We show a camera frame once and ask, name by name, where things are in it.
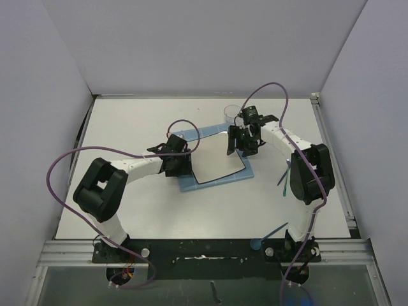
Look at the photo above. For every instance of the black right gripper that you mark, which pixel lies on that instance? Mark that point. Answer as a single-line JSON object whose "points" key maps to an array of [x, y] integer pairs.
{"points": [[235, 132]]}

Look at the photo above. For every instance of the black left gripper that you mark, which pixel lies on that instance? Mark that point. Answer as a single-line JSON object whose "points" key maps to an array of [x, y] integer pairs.
{"points": [[185, 169]]}

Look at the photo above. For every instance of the clear drinking glass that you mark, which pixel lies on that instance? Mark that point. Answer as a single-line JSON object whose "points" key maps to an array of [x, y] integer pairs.
{"points": [[230, 113]]}

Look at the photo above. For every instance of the blue grid placemat cloth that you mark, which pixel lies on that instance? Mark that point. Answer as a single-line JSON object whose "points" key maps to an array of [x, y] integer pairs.
{"points": [[193, 137]]}

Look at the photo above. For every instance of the square white plate dark rim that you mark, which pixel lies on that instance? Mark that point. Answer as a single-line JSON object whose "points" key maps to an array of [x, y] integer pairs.
{"points": [[211, 162]]}

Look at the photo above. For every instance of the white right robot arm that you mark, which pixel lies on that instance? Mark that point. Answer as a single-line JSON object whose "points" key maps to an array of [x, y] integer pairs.
{"points": [[310, 171]]}

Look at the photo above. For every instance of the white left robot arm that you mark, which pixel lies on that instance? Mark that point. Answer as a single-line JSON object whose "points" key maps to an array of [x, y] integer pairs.
{"points": [[100, 191]]}

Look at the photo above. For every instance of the dark blue knife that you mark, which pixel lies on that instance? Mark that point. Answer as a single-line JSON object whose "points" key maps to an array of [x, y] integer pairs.
{"points": [[284, 177]]}

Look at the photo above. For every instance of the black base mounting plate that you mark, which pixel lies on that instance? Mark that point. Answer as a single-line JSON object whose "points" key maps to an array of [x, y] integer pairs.
{"points": [[201, 259]]}

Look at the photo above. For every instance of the blue plastic spoon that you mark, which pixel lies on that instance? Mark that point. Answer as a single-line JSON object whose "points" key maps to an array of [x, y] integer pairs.
{"points": [[256, 243]]}

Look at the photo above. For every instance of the aluminium table frame rail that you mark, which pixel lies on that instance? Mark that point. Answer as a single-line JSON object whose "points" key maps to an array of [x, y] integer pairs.
{"points": [[354, 251]]}

